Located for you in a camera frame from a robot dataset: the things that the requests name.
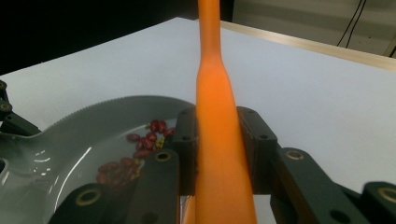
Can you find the grey dustpan with orange edge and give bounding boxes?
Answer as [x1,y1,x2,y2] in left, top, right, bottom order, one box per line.
[0,94,197,224]

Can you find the black cable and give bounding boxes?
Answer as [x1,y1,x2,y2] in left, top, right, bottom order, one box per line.
[346,0,368,49]
[336,0,364,48]

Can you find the black curtain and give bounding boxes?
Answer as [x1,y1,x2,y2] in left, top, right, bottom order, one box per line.
[0,0,234,77]

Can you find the red kidney beans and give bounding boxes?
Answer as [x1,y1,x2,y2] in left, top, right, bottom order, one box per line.
[95,119,177,188]

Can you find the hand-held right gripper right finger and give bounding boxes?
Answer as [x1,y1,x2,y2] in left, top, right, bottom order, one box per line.
[236,105,279,195]

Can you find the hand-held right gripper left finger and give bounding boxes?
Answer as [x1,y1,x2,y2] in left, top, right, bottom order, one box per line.
[169,106,199,197]

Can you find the wooden table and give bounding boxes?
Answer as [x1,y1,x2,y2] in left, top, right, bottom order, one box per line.
[219,20,396,75]

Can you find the white table cover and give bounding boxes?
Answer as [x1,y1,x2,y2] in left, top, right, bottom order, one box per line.
[0,17,396,224]

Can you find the orange brush with grey bristles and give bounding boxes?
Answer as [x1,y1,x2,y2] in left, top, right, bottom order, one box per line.
[180,0,259,224]

